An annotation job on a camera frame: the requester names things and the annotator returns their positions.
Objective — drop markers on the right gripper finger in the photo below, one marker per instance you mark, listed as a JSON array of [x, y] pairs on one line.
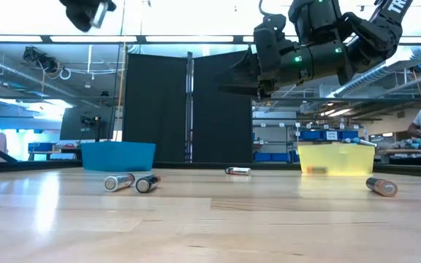
[[241, 78]]

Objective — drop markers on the black folding partition screen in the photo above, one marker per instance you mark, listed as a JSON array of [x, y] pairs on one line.
[[221, 120]]

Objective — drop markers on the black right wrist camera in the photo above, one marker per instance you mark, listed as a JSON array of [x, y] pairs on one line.
[[269, 36]]

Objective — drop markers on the grey cylindrical tool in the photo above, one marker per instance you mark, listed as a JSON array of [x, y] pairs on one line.
[[364, 142]]

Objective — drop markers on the copper and black battery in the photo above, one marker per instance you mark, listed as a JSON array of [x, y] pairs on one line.
[[384, 187]]

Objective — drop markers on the small black hanging device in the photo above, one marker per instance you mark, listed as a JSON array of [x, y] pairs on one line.
[[40, 58]]

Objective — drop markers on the dark background panel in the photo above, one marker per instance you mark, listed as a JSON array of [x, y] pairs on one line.
[[69, 124]]

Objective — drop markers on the yellow plastic bin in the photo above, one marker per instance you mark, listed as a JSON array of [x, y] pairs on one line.
[[336, 157]]

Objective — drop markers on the blue plastic bin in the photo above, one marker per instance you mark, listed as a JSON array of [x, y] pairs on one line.
[[117, 157]]

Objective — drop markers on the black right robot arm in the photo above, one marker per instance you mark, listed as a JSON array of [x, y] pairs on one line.
[[371, 36]]

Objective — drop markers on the silver ventilation duct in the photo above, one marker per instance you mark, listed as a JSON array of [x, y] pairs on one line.
[[13, 73]]

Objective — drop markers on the blue shelf storage bin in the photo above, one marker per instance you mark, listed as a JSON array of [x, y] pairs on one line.
[[349, 135], [280, 158], [311, 135], [261, 158]]

